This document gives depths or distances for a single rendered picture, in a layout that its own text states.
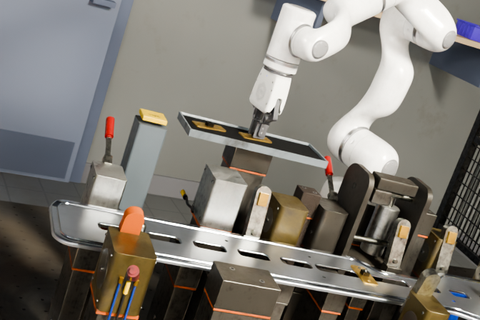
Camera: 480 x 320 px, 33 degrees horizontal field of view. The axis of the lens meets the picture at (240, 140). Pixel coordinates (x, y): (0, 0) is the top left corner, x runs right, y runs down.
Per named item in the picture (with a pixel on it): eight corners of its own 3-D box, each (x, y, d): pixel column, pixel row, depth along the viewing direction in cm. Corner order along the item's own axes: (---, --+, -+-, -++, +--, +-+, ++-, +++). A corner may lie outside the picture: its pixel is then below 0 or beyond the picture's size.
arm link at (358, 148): (338, 193, 249) (368, 123, 241) (379, 226, 236) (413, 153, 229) (310, 193, 241) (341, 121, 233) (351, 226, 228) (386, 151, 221)
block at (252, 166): (182, 304, 209) (237, 143, 198) (176, 288, 216) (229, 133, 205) (218, 310, 212) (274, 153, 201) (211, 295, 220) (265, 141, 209)
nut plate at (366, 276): (378, 286, 181) (380, 281, 181) (363, 283, 180) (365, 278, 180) (363, 268, 189) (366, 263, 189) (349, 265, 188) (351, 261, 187)
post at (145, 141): (87, 288, 201) (138, 123, 190) (84, 273, 208) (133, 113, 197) (117, 293, 203) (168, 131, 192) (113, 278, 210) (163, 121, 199)
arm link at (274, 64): (259, 50, 201) (256, 61, 202) (276, 60, 194) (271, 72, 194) (288, 57, 205) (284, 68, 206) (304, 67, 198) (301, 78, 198)
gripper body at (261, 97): (258, 58, 202) (243, 100, 205) (276, 70, 193) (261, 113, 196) (283, 64, 206) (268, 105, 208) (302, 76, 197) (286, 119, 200)
